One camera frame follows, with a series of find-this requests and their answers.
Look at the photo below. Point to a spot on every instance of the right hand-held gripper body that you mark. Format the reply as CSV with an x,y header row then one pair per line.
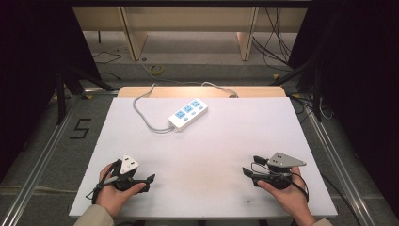
x,y
284,160

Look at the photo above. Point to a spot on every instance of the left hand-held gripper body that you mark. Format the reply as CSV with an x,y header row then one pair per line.
x,y
128,164

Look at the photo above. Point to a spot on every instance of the person's left hand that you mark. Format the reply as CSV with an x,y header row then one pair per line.
x,y
110,197

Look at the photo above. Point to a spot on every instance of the person's right hand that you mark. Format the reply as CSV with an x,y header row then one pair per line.
x,y
291,201

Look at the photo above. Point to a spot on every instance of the white power strip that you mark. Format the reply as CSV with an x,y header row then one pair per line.
x,y
187,115

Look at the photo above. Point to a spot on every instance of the black metal stand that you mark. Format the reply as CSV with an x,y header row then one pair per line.
x,y
316,94
61,94

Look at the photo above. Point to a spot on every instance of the wooden table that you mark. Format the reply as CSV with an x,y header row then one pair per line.
x,y
200,92

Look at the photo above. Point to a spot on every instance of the yellow tape roll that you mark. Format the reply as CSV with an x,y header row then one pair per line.
x,y
151,69

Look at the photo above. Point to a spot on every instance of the black curtain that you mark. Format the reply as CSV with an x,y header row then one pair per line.
x,y
28,62
360,78

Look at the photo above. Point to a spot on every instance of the light wooden bench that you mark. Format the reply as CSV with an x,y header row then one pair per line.
x,y
188,19

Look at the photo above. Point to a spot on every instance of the metal floor rail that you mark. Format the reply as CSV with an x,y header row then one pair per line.
x,y
37,163
342,169

